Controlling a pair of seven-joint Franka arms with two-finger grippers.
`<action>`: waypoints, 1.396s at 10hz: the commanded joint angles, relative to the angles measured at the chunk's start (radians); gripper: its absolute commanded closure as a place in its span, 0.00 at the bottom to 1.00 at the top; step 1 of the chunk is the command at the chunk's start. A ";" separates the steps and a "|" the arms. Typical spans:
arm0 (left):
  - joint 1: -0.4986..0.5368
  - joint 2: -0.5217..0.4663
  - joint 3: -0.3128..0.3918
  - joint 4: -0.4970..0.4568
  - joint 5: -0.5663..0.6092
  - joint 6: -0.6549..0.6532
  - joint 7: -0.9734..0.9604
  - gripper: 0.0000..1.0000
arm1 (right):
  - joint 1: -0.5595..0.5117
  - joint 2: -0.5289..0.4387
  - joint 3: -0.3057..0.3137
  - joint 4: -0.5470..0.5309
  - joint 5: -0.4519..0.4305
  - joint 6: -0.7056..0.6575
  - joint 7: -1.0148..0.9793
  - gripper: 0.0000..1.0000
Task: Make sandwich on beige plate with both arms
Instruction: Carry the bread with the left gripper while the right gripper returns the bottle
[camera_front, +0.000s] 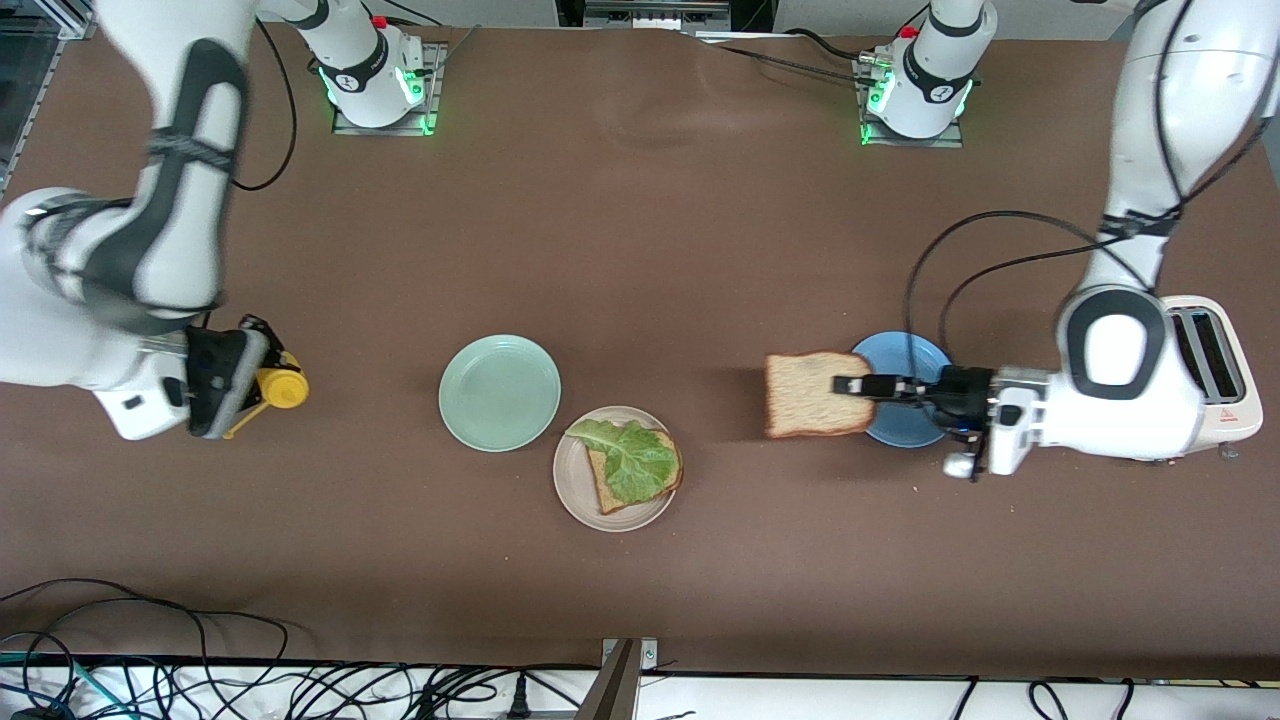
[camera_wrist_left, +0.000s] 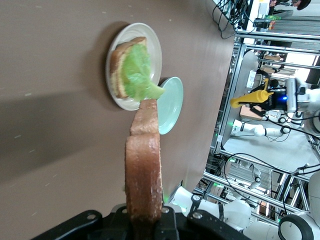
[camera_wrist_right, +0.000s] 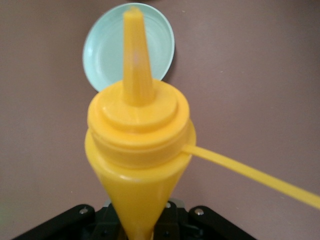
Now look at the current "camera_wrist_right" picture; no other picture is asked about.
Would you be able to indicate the mint green plate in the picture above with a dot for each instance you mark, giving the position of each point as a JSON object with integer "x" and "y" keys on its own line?
{"x": 105, "y": 57}

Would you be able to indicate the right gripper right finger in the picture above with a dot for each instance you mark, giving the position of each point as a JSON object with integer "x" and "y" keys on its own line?
{"x": 200, "y": 225}

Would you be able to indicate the brown table mat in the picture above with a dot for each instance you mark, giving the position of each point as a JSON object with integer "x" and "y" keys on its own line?
{"x": 250, "y": 75}

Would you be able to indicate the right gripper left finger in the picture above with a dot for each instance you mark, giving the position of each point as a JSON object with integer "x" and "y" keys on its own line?
{"x": 75, "y": 222}

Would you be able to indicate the yellow squeeze bottle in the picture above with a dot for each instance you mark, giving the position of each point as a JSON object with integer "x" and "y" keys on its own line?
{"x": 137, "y": 150}

